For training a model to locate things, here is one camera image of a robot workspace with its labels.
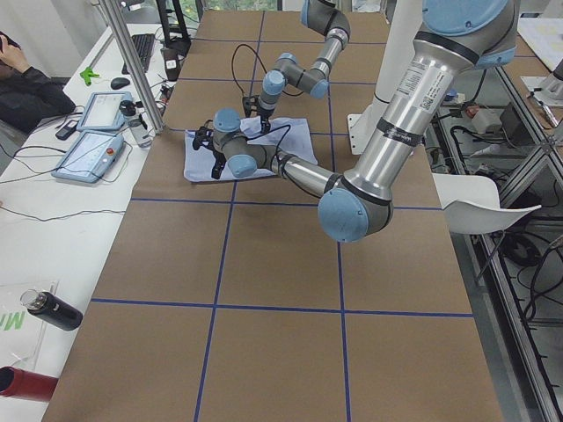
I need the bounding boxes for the red water bottle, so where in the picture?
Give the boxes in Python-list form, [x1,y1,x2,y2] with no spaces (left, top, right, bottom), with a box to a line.
[1,367,59,403]

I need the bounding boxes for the light blue striped shirt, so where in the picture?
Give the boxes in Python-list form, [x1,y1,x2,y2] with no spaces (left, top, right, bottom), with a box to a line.
[184,117,318,182]

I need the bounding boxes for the near blue teach pendant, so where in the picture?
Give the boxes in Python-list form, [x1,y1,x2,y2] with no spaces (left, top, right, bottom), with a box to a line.
[51,130,124,184]

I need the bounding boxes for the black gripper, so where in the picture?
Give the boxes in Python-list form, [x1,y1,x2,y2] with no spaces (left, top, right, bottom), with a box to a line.
[258,110,272,135]
[211,151,226,179]

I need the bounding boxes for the far blue teach pendant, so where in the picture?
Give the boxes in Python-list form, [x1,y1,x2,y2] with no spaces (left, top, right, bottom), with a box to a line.
[77,91,133,132]

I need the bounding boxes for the black water bottle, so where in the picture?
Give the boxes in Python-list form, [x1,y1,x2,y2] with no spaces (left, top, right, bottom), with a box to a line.
[20,289,83,331]

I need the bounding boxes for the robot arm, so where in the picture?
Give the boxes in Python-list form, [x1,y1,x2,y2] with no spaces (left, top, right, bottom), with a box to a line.
[212,1,520,242]
[253,1,351,134]

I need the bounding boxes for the blue teach pendant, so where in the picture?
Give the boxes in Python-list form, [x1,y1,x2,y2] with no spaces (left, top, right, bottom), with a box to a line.
[77,91,133,132]
[51,130,124,184]

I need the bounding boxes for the person in black jacket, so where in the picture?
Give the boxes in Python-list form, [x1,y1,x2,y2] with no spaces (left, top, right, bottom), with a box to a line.
[1,33,77,135]

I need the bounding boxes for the black computer mouse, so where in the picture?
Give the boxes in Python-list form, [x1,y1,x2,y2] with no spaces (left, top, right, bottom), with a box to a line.
[110,76,131,91]

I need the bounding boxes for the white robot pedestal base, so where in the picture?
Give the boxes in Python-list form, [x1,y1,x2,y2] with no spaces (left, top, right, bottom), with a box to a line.
[347,0,422,156]

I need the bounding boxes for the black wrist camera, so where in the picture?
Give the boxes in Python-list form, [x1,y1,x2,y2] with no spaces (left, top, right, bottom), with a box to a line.
[242,96,259,118]
[192,126,215,151]

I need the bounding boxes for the aluminium frame post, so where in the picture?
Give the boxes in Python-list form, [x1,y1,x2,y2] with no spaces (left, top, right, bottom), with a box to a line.
[99,0,164,135]

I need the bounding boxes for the green clamp tool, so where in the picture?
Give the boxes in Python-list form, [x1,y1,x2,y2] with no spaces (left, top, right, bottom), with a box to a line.
[79,67,100,86]

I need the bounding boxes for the black keyboard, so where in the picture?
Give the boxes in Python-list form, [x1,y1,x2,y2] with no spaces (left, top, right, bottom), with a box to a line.
[131,33,155,72]

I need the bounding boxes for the clear plastic water bottle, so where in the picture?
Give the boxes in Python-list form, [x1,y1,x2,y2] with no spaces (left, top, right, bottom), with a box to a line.
[119,99,151,149]

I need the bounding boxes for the black smartphone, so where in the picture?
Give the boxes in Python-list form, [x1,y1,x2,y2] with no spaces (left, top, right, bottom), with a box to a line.
[55,120,78,141]

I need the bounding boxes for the white chair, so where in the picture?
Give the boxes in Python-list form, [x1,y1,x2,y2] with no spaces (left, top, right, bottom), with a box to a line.
[433,173,541,235]

